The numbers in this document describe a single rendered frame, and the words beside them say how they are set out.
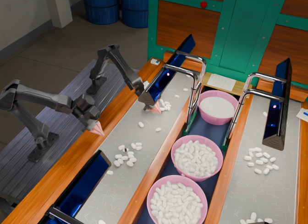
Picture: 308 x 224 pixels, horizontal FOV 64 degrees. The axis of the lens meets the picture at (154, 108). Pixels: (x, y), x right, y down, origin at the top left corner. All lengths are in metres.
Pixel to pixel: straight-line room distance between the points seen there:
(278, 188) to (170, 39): 1.17
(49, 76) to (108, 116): 1.84
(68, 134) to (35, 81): 1.72
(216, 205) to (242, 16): 1.08
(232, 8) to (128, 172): 1.11
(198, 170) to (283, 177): 0.42
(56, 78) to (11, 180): 1.90
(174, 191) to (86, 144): 0.51
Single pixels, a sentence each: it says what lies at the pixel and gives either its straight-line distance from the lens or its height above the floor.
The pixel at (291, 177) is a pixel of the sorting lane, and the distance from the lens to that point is 1.45.
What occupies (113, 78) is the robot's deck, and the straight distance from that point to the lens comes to 1.92.
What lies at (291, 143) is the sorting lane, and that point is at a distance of 1.60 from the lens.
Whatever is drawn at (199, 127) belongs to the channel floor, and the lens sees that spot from 1.57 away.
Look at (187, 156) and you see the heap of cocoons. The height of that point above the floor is 0.73.
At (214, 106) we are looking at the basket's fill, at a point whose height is 0.74.
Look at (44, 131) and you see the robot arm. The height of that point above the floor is 0.82.
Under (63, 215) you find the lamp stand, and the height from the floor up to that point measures 1.12.
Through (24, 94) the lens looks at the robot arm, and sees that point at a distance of 1.24.
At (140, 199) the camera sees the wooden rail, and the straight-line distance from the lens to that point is 1.17.
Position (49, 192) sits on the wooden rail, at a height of 0.76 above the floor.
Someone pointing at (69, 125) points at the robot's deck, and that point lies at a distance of 1.61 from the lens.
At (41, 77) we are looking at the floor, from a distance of 3.26.
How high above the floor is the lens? 1.82
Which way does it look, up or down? 44 degrees down
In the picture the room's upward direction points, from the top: 3 degrees clockwise
